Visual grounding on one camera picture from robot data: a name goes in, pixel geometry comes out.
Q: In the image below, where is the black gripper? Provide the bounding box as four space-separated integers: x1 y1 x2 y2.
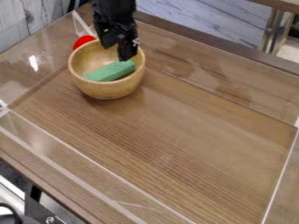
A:
94 10 139 61

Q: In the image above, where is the green rectangular block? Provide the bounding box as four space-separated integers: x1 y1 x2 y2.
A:
83 60 136 82

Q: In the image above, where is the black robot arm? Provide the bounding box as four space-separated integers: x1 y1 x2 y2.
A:
92 0 139 61

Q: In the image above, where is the light wooden bowl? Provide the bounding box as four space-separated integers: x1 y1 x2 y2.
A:
68 40 146 100

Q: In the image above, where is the red ball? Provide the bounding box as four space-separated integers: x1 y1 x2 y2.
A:
72 35 96 50

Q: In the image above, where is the clear acrylic corner piece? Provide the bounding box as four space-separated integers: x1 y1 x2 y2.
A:
71 11 96 37

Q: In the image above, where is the wooden table leg background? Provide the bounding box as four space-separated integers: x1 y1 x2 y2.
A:
262 9 295 55

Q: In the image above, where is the clear acrylic front barrier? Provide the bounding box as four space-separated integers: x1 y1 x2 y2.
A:
0 108 195 224

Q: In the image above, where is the black table leg bracket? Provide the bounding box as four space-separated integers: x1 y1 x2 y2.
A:
24 185 66 224

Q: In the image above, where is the black cable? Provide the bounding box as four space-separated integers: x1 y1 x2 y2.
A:
0 201 24 224

